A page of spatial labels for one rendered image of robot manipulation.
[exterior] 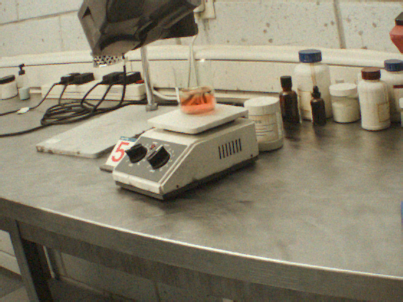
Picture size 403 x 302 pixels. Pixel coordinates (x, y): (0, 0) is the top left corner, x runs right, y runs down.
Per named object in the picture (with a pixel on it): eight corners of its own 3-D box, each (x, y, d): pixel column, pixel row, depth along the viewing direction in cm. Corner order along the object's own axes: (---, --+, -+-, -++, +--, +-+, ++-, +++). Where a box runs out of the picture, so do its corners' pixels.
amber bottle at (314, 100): (329, 123, 135) (325, 84, 133) (319, 126, 134) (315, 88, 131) (319, 121, 137) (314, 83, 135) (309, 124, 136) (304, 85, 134)
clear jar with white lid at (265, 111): (250, 143, 130) (245, 98, 128) (285, 139, 129) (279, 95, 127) (247, 154, 124) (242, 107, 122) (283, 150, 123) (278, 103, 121)
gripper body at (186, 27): (134, 1, 111) (111, 8, 104) (194, -6, 107) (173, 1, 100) (139, 39, 113) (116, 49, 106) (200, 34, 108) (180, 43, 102)
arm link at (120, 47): (76, 6, 95) (96, 55, 93) (134, -43, 89) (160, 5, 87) (128, 11, 105) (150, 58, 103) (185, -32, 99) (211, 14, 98)
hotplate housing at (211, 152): (162, 203, 108) (154, 150, 106) (113, 187, 118) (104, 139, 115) (270, 157, 121) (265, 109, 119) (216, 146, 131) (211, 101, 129)
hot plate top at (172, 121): (193, 134, 111) (192, 129, 110) (145, 126, 120) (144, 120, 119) (252, 113, 118) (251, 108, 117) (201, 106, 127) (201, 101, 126)
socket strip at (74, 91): (139, 101, 174) (137, 83, 172) (41, 98, 199) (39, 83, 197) (155, 95, 178) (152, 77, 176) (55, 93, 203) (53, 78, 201)
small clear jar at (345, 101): (330, 117, 139) (327, 84, 137) (357, 113, 139) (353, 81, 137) (335, 125, 133) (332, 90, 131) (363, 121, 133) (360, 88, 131)
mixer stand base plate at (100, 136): (94, 158, 134) (93, 153, 134) (34, 149, 147) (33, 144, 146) (198, 112, 156) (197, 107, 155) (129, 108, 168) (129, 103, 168)
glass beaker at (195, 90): (204, 121, 115) (196, 67, 113) (170, 119, 119) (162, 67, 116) (228, 108, 121) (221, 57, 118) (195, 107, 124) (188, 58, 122)
